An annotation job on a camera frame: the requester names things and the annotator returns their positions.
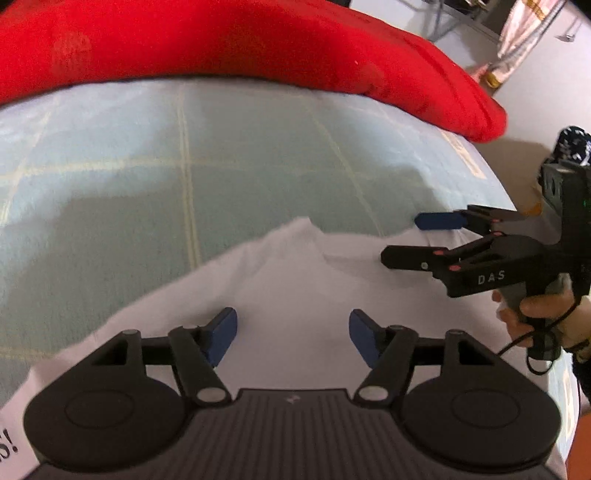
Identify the red quilt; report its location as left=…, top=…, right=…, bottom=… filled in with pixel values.
left=0, top=0, right=508, bottom=144

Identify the person's right hand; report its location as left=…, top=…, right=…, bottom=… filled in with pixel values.
left=492, top=288, right=591, bottom=357

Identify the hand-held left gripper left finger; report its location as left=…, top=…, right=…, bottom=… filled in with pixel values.
left=90, top=308, right=238, bottom=407

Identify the metal drying rack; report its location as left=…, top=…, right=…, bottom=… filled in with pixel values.
left=416, top=0, right=509, bottom=43

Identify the navy star-print garment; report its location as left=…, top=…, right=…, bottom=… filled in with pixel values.
left=551, top=126, right=591, bottom=168

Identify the white printed t-shirt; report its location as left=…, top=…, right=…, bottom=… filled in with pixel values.
left=0, top=217, right=570, bottom=480

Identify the pink floral curtain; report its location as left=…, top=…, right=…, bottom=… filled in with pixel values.
left=470, top=0, right=570, bottom=89

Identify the black cable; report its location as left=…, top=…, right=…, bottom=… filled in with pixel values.
left=498, top=295, right=588, bottom=376

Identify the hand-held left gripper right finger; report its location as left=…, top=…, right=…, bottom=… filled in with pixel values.
left=349, top=309, right=499, bottom=407

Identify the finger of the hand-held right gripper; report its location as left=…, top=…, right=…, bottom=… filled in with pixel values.
left=414, top=205, right=532, bottom=234
left=381, top=233, right=542, bottom=274

